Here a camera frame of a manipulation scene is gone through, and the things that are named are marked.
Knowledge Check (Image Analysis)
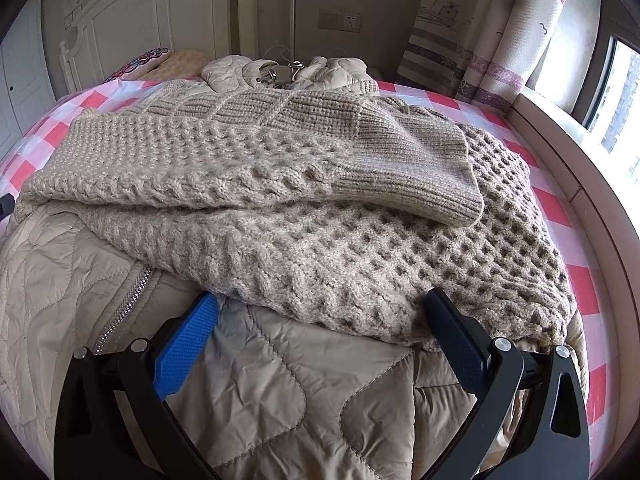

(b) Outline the beige quilted jacket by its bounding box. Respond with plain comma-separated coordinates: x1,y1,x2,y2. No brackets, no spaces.
0,54,589,480

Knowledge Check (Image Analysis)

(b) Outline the beige knitted sweater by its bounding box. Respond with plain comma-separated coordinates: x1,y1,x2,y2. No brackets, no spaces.
10,81,577,350

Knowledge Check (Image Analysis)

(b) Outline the beige window sill ledge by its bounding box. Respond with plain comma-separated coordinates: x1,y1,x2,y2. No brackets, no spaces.
508,88,639,448

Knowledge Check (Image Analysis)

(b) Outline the red white checkered bedsheet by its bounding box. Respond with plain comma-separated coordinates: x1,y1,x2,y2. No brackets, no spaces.
1,79,620,474

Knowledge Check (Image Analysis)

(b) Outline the white wardrobe door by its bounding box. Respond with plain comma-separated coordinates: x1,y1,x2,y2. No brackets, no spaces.
0,0,55,157

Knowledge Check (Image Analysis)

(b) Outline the colourful patterned pillow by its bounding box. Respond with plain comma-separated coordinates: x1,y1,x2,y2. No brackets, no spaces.
105,48,171,82

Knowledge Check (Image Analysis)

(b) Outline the yellow textured pillow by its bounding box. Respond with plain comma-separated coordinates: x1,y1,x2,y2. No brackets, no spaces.
141,50,212,82

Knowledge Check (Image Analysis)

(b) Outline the metal lamp pole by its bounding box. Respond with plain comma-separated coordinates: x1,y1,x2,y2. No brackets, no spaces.
288,0,297,63

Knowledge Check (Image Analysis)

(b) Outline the white wooden headboard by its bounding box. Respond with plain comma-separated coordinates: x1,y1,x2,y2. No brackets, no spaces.
60,0,258,93

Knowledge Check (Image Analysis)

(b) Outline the striped patterned curtain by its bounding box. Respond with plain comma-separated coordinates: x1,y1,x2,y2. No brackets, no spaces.
396,0,566,114

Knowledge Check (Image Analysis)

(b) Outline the window with dark frame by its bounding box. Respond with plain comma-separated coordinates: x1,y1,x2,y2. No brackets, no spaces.
573,0,639,184

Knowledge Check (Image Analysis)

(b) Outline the wall power socket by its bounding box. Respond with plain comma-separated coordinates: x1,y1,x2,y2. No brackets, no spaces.
318,10,362,34

